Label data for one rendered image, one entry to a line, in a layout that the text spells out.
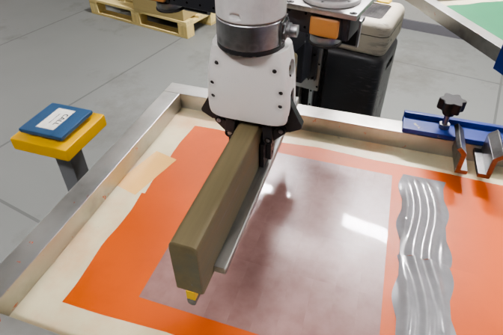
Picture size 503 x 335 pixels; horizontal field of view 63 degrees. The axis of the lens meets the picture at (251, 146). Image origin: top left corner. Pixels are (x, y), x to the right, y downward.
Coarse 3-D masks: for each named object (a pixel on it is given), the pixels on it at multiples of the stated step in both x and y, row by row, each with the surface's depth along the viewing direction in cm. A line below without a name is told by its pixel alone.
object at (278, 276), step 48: (144, 240) 60; (240, 240) 60; (288, 240) 60; (336, 240) 60; (96, 288) 54; (144, 288) 54; (240, 288) 54; (288, 288) 54; (336, 288) 54; (384, 288) 54; (480, 288) 54
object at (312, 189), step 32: (192, 160) 75; (288, 160) 74; (320, 160) 75; (352, 160) 75; (160, 192) 68; (192, 192) 68; (288, 192) 68; (320, 192) 68; (352, 192) 68; (384, 192) 68; (448, 192) 68; (480, 192) 68; (288, 224) 63; (320, 224) 63; (352, 224) 63; (384, 224) 63; (448, 224) 63; (480, 224) 63; (480, 256) 58
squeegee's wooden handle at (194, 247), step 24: (240, 120) 52; (240, 144) 48; (216, 168) 45; (240, 168) 46; (216, 192) 42; (240, 192) 48; (192, 216) 40; (216, 216) 41; (192, 240) 38; (216, 240) 42; (192, 264) 38; (192, 288) 41
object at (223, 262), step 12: (276, 144) 59; (264, 168) 55; (264, 180) 54; (252, 192) 51; (252, 204) 50; (240, 216) 48; (240, 228) 47; (228, 240) 46; (228, 252) 44; (216, 264) 43; (228, 264) 44
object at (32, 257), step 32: (160, 96) 85; (192, 96) 85; (160, 128) 81; (320, 128) 80; (352, 128) 78; (384, 128) 76; (128, 160) 71; (96, 192) 64; (64, 224) 58; (32, 256) 54; (0, 288) 50; (0, 320) 47
